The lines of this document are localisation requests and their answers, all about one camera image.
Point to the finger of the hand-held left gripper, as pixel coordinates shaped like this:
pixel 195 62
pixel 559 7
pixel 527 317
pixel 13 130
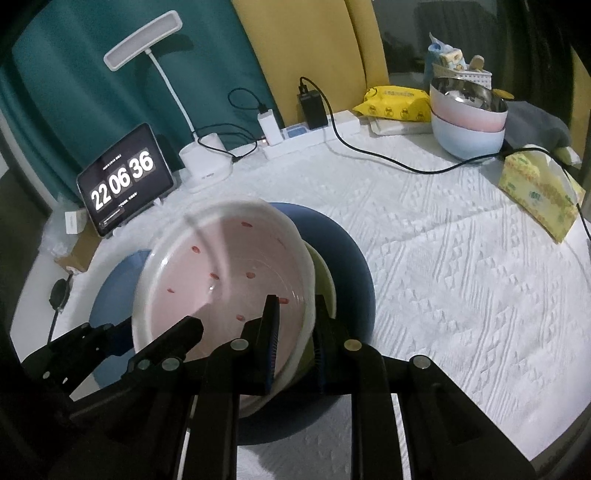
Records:
pixel 180 334
pixel 115 339

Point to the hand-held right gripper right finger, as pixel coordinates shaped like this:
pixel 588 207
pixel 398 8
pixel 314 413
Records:
pixel 323 355

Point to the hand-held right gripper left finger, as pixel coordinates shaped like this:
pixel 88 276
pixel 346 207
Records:
pixel 272 341

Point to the blue plate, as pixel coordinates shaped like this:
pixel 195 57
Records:
pixel 111 295

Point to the cream bowl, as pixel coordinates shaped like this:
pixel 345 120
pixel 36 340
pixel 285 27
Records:
pixel 324 277

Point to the pink spotted white bowl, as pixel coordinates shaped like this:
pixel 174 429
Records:
pixel 221 258

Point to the dark blue bowl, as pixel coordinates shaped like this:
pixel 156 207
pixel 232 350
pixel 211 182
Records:
pixel 351 267

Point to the black round plug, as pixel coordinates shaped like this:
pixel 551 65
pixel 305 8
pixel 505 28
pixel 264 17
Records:
pixel 60 293

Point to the cardboard box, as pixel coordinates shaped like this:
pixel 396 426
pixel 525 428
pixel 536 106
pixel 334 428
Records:
pixel 78 251

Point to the small white box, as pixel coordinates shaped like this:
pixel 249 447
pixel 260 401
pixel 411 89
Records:
pixel 74 224

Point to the white tablecloth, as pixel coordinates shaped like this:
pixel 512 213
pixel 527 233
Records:
pixel 438 300

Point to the tablet showing clock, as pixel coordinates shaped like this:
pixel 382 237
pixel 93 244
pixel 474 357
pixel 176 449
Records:
pixel 122 182

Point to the white desk lamp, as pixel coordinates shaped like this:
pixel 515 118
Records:
pixel 205 161

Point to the white charger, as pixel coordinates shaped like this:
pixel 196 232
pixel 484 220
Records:
pixel 269 127

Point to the white power strip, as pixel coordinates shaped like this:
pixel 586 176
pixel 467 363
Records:
pixel 341 123

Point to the black charger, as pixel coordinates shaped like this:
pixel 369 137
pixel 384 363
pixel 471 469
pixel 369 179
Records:
pixel 311 108

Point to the flat white packet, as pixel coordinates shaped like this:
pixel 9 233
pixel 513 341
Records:
pixel 397 128

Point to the light blue bowl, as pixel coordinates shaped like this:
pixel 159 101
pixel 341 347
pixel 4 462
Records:
pixel 466 143

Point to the yellow wet wipes packet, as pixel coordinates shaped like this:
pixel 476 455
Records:
pixel 392 104

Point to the yellow tissue box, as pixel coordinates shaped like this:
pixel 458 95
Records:
pixel 540 194

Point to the teal curtain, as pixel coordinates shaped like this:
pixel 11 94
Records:
pixel 69 69

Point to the pink steel-lined bowl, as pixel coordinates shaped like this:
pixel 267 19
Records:
pixel 466 115

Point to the yellow curtain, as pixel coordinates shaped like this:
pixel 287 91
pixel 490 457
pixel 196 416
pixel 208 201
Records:
pixel 286 46

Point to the grey cloth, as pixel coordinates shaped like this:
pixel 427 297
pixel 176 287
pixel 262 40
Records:
pixel 535 122

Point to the white perforated basket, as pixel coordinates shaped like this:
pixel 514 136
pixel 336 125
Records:
pixel 478 79

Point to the blue packet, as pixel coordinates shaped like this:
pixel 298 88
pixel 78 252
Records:
pixel 436 55

